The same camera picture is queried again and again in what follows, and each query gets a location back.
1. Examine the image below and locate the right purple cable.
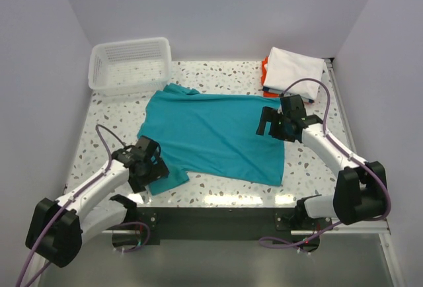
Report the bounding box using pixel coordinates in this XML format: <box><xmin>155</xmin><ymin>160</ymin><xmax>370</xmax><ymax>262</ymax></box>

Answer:
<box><xmin>258</xmin><ymin>78</ymin><xmax>393</xmax><ymax>251</ymax></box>

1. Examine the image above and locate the white plastic basket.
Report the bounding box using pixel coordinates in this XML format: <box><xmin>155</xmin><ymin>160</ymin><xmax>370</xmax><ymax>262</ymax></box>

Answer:
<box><xmin>88</xmin><ymin>37</ymin><xmax>172</xmax><ymax>96</ymax></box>

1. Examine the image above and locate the aluminium rail frame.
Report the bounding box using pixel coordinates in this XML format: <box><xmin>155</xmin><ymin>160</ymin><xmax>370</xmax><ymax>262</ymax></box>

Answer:
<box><xmin>325</xmin><ymin>58</ymin><xmax>393</xmax><ymax>235</ymax></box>

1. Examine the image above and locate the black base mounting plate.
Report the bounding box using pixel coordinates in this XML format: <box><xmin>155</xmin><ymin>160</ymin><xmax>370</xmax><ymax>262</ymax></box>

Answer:
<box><xmin>110</xmin><ymin>207</ymin><xmax>332</xmax><ymax>251</ymax></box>

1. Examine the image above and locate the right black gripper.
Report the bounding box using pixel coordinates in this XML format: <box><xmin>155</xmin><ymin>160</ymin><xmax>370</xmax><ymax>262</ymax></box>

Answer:
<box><xmin>256</xmin><ymin>106</ymin><xmax>295</xmax><ymax>143</ymax></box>

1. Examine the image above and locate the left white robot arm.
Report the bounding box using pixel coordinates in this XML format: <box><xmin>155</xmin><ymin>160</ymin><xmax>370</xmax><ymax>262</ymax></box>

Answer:
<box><xmin>25</xmin><ymin>136</ymin><xmax>169</xmax><ymax>268</ymax></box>

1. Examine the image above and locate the teal t-shirt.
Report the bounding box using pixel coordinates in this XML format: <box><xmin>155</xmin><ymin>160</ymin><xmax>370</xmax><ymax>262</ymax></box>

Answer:
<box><xmin>138</xmin><ymin>83</ymin><xmax>285</xmax><ymax>195</ymax></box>

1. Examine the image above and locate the folded white t-shirt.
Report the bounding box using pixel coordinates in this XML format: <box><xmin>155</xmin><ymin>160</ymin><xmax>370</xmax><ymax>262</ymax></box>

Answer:
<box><xmin>264</xmin><ymin>47</ymin><xmax>327</xmax><ymax>103</ymax></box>

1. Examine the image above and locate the folded orange t-shirt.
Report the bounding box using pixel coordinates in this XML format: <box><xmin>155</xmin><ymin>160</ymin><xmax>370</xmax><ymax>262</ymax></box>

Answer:
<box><xmin>260</xmin><ymin>56</ymin><xmax>282</xmax><ymax>98</ymax></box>

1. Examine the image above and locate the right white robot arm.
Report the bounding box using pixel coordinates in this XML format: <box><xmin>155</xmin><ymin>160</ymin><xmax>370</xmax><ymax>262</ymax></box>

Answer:
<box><xmin>256</xmin><ymin>95</ymin><xmax>391</xmax><ymax>229</ymax></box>

